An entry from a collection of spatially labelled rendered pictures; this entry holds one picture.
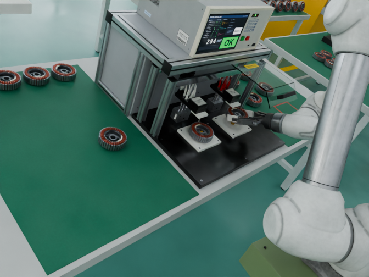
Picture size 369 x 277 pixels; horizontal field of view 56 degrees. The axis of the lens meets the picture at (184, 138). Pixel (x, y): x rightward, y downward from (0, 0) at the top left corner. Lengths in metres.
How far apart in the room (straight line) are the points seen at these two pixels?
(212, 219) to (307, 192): 1.39
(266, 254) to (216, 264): 1.01
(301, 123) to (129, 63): 0.76
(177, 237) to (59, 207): 1.09
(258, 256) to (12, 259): 0.72
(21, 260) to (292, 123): 1.10
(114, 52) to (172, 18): 0.31
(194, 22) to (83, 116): 0.60
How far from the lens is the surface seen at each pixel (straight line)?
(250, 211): 2.52
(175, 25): 1.47
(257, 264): 1.19
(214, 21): 1.39
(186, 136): 1.54
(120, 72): 1.58
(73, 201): 1.21
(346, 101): 1.03
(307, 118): 1.51
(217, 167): 1.47
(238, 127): 1.74
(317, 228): 1.01
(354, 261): 1.13
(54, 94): 1.63
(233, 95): 1.69
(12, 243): 1.13
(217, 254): 2.19
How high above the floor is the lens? 1.70
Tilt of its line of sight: 37 degrees down
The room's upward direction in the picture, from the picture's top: 23 degrees clockwise
